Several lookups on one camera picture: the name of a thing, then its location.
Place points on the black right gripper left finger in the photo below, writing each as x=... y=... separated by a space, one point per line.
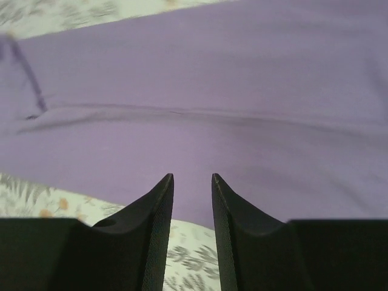
x=125 y=251

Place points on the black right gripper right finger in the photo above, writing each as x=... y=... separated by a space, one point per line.
x=258 y=252

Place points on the purple t shirt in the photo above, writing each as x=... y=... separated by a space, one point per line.
x=286 y=100

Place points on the floral patterned table mat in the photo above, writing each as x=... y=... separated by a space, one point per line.
x=191 y=258

